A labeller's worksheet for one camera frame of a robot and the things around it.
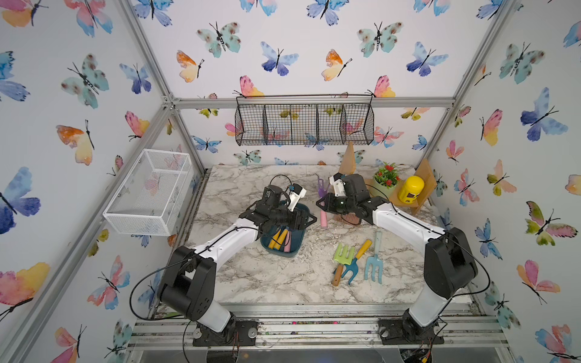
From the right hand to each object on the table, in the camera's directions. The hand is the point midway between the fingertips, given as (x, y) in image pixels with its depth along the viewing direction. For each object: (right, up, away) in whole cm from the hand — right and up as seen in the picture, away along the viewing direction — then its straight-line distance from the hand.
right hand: (319, 201), depth 86 cm
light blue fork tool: (+22, -24, +3) cm, 33 cm away
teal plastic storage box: (-8, -16, +7) cm, 20 cm away
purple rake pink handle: (+2, +4, +2) cm, 4 cm away
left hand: (-2, -5, -5) cm, 7 cm away
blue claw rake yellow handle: (+14, -26, +2) cm, 29 cm away
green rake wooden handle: (+7, -27, -2) cm, 28 cm away
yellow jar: (+37, +4, +5) cm, 38 cm away
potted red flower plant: (+27, +7, +5) cm, 28 cm away
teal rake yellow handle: (-18, -17, +7) cm, 26 cm away
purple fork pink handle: (-12, -18, +5) cm, 23 cm away
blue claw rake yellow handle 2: (-15, -16, +8) cm, 23 cm away
